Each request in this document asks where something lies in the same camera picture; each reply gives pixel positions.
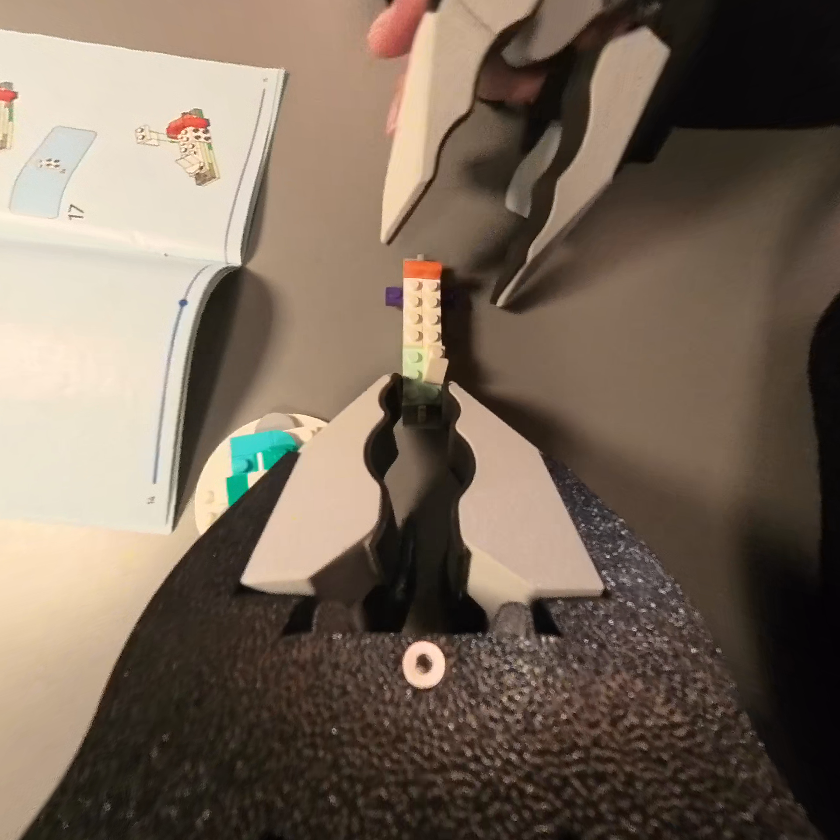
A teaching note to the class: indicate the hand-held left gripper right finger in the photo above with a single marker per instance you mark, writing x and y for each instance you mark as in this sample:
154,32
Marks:
525,525

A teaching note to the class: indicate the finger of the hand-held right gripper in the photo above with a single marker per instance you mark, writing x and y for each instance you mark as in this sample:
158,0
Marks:
610,124
426,118

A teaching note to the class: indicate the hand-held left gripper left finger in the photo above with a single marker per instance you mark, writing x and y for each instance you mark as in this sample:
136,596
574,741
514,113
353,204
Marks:
315,518

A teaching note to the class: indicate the white and green lego assembly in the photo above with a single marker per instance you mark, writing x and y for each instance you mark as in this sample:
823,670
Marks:
423,308

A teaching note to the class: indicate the round white lego base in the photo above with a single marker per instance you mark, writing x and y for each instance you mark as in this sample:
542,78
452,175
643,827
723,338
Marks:
210,492

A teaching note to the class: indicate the person's right hand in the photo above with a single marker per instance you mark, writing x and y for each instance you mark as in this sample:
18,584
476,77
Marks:
394,26

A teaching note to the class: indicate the open instruction booklet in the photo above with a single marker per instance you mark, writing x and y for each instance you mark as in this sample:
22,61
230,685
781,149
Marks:
98,328

